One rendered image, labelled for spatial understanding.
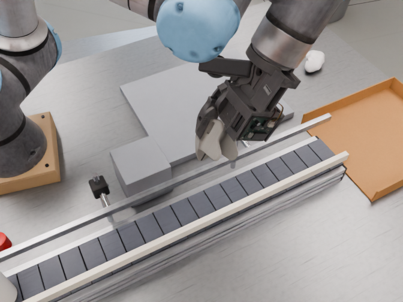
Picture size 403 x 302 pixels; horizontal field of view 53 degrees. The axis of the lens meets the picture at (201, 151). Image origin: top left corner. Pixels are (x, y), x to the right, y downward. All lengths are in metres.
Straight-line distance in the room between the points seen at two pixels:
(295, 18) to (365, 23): 2.55
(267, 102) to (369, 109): 0.62
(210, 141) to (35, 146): 0.46
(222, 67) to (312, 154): 0.39
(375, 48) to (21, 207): 2.37
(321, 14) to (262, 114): 0.15
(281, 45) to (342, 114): 0.60
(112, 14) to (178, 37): 2.61
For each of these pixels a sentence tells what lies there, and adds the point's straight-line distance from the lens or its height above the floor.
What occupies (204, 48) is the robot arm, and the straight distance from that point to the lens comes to 0.42.
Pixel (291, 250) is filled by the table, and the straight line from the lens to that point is 0.86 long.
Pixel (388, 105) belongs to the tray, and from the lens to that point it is 1.18.
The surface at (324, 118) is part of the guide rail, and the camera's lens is 0.91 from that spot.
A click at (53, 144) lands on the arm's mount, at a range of 0.99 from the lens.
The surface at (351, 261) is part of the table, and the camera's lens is 0.88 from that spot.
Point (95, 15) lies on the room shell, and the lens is 3.04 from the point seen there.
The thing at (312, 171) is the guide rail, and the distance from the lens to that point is 0.87.
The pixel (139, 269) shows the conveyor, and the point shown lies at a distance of 0.79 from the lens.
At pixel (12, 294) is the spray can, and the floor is 0.90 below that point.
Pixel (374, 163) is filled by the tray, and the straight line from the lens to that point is 1.03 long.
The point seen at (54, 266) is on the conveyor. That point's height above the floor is 0.88.
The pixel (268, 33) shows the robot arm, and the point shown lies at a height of 1.28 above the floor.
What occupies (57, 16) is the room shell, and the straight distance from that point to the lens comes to 3.10.
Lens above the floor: 1.59
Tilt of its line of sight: 51 degrees down
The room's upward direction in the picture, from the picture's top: straight up
